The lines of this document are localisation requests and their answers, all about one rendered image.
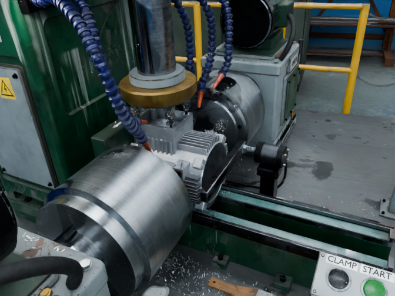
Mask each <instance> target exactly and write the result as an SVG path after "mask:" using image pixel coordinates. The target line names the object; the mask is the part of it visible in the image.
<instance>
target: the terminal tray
mask: <svg viewBox="0 0 395 296"><path fill-rule="evenodd" d="M174 112H175V116H176V117H175V122H174V123H173V125H172V128H170V124H168V122H167V120H165V111H164V110H163V109H148V110H146V111H145V112H143V113H142V114H141V115H140V116H139V118H140V119H141V120H147V121H148V123H147V124H144V125H141V127H142V129H143V130H144V131H145V135H147V137H148V143H149V146H150V149H152V150H153V152H155V150H157V152H158V153H159V152H162V154H164V152H165V153H166V155H168V154H169V153H170V155H171V156H173V154H176V151H177V149H178V148H177V143H179V140H180V138H182V136H184V134H186V132H189V131H190V130H193V113H191V112H188V114H187V115H186V114H185V112H184V111H180V110H175V111H174ZM177 121H178V122H179V123H178V122H177ZM133 139H134V143H136V144H139V145H140V147H141V148H143V147H144V146H143V145H142V144H140V143H138V141H137V139H136V137H135V136H133ZM144 149H145V148H144Z"/></svg>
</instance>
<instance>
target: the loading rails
mask: <svg viewBox="0 0 395 296"><path fill-rule="evenodd" d="M220 190H221V191H220V192H219V195H218V196H217V198H216V200H215V202H213V204H212V206H210V207H209V208H206V211H203V212H202V210H199V209H196V210H195V211H192V220H191V222H190V225H189V227H188V228H187V230H186V231H185V232H184V234H183V235H182V236H181V238H180V239H179V241H178V242H177V243H178V244H181V245H185V246H187V247H190V248H193V249H195V250H199V251H202V252H204V253H207V254H210V255H214V256H213V258H212V260H211V264H212V266H214V267H217V268H220V269H222V270H226V268H227V267H228V265H229V263H230V261H231V262H233V263H236V264H240V265H242V266H245V267H248V268H251V269H254V270H257V271H260V272H262V273H265V274H269V275H272V276H274V277H275V278H274V281H273V288H276V289H278V290H281V291H284V292H287V293H289V292H290V289H291V286H292V283H295V284H297V285H301V286H303V287H306V288H309V289H311V286H312V282H313V277H314V272H315V269H316V264H317V259H318V256H319V252H321V251H322V252H324V253H328V254H332V255H335V256H338V257H341V258H345V259H348V260H352V261H355V262H358V263H362V264H365V265H369V266H371V267H375V268H379V269H381V270H385V271H389V272H391V273H393V268H394V258H392V257H389V255H390V252H391V248H392V246H393V242H394V239H395V227H391V226H387V225H384V224H380V223H375V222H372V221H368V220H364V219H360V218H356V217H352V216H347V215H344V214H340V213H335V212H332V211H328V210H324V209H320V208H316V207H312V206H308V205H305V204H300V203H296V202H293V201H289V200H284V199H280V198H277V197H272V196H268V195H265V194H260V193H256V192H253V191H249V190H244V189H240V188H237V187H233V186H228V185H225V184H222V186H221V188H220ZM224 191H225V192H224ZM222 192H223V194H222ZM227 192H230V193H227ZM224 194H225V195H224ZM198 210H199V211H200V212H199V211H198ZM209 211H210V213H209ZM211 211H212V212H211ZM215 211H216V214H215ZM205 213H206V214H205ZM208 213H209V215H208ZM214 215H215V216H214Z"/></svg>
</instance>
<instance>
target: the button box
mask: <svg viewBox="0 0 395 296"><path fill-rule="evenodd" d="M335 268H339V269H342V270H344V271H345V272H346V273H347V275H348V276H349V284H348V286H347V287H346V288H344V289H336V288H334V287H332V286H331V285H330V283H329V281H328V274H329V272H330V271H331V270H332V269H335ZM368 280H377V281H380V282H381V283H382V284H383V285H384V287H385V289H386V296H395V273H391V272H389V271H385V270H381V269H379V268H375V267H371V266H369V265H365V264H362V263H358V262H355V261H352V260H348V259H345V258H341V257H338V256H335V255H332V254H328V253H324V252H322V251H321V252H319V256H318V259H317V264H316V269H315V272H314V277H313V282H312V286H311V289H310V294H309V296H365V294H364V292H363V286H364V283H365V282H366V281H368Z"/></svg>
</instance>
